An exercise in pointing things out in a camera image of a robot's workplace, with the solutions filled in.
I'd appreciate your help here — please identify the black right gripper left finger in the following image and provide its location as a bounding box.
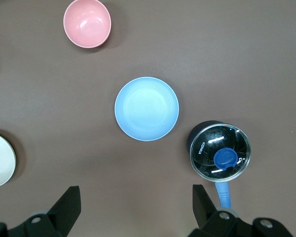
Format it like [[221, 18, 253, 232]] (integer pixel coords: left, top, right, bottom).
[[46, 186, 82, 233]]

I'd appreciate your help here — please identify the dark saucepan with blue handle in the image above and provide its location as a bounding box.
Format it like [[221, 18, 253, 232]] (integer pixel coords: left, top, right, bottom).
[[186, 120, 239, 211]]

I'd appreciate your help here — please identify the wide shallow beige bowl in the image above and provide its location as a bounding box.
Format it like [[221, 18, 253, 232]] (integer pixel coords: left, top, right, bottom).
[[0, 131, 17, 189]]

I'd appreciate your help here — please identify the small deep pink bowl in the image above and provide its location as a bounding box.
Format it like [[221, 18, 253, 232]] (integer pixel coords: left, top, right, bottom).
[[63, 0, 112, 49]]

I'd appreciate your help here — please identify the glass lid with blue knob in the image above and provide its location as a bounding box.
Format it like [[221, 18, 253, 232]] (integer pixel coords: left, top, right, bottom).
[[189, 124, 252, 183]]

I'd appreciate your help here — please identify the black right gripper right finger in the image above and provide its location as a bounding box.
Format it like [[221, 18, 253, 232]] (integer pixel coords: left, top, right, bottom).
[[192, 184, 218, 230]]

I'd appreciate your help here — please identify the wide shallow blue bowl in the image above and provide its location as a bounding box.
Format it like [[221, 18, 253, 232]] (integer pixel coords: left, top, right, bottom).
[[114, 76, 181, 142]]

